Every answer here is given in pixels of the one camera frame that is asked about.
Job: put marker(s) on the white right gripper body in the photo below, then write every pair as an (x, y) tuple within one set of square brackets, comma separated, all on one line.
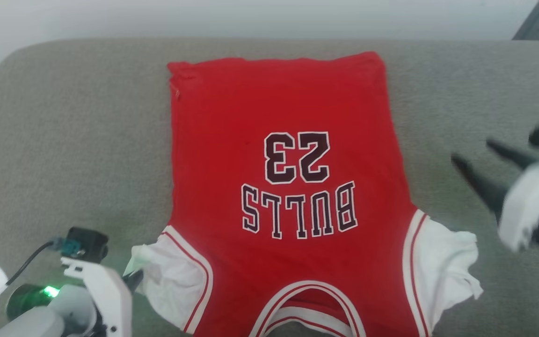
[(527, 206)]

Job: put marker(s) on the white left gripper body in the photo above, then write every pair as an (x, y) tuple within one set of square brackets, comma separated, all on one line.
[(112, 295)]

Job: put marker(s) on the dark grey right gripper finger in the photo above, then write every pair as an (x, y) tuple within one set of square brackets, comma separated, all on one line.
[(484, 187), (515, 154)]

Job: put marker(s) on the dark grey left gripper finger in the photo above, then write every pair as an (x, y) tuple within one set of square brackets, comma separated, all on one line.
[(134, 281)]

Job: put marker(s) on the red Bulls basketball jersey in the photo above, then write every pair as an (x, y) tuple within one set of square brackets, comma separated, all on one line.
[(288, 107)]

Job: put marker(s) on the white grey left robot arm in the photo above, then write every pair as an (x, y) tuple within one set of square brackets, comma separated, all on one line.
[(45, 318)]

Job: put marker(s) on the grey slanted object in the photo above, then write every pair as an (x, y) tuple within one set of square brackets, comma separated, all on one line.
[(538, 21)]

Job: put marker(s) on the grey fabric sofa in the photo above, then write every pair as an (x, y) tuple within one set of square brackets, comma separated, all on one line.
[(73, 140)]

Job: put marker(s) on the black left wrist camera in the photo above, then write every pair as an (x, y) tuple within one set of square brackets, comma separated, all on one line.
[(89, 243)]

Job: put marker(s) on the teal left camera connector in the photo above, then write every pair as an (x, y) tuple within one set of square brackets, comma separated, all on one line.
[(66, 245)]

